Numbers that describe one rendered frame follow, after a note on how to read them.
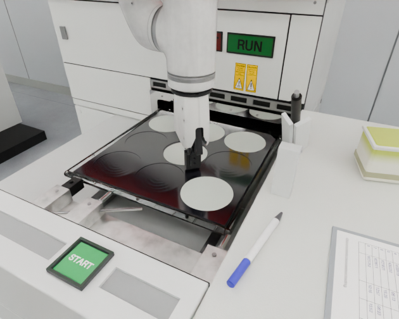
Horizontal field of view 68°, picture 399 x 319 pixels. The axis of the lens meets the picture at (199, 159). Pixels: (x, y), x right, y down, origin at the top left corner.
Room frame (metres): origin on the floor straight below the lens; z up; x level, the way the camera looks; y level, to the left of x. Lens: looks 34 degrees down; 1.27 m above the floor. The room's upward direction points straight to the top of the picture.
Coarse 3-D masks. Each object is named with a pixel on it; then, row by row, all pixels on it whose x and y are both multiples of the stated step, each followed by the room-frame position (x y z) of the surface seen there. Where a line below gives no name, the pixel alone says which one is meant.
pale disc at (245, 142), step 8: (232, 136) 0.65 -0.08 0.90; (240, 136) 0.65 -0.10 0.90; (248, 136) 0.65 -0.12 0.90; (256, 136) 0.65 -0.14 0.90; (232, 144) 0.61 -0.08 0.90; (240, 144) 0.61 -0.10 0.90; (248, 144) 0.61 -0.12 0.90; (256, 144) 0.61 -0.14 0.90; (264, 144) 0.61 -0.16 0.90; (248, 152) 0.58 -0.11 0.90
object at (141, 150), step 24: (120, 144) 0.61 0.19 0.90; (144, 144) 0.61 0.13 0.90; (168, 144) 0.61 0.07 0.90; (216, 144) 0.61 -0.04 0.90; (96, 168) 0.51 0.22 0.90; (120, 168) 0.51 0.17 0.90; (144, 168) 0.51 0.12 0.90; (168, 168) 0.51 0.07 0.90; (216, 168) 0.51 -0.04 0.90; (240, 168) 0.51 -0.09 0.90; (144, 192) 0.43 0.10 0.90; (168, 192) 0.43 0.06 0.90; (240, 192) 0.43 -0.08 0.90; (216, 216) 0.37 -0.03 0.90
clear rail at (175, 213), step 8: (72, 176) 0.49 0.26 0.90; (80, 176) 0.48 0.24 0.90; (88, 184) 0.47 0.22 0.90; (96, 184) 0.46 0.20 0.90; (104, 184) 0.46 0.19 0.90; (112, 192) 0.44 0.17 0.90; (120, 192) 0.43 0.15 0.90; (128, 192) 0.43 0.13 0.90; (136, 200) 0.41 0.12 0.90; (144, 200) 0.41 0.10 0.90; (152, 208) 0.40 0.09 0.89; (160, 208) 0.39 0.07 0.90; (168, 208) 0.39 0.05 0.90; (176, 216) 0.37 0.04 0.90; (184, 216) 0.37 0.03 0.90; (192, 216) 0.37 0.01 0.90; (200, 224) 0.35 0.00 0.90; (208, 224) 0.35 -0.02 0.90; (216, 224) 0.35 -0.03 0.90; (216, 232) 0.34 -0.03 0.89; (224, 232) 0.33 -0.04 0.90
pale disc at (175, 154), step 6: (174, 144) 0.61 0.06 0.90; (180, 144) 0.61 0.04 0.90; (168, 150) 0.59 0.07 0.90; (174, 150) 0.59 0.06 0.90; (180, 150) 0.59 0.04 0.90; (204, 150) 0.59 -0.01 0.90; (168, 156) 0.56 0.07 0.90; (174, 156) 0.56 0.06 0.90; (180, 156) 0.56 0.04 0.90; (204, 156) 0.56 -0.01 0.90; (174, 162) 0.54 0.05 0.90; (180, 162) 0.54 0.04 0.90
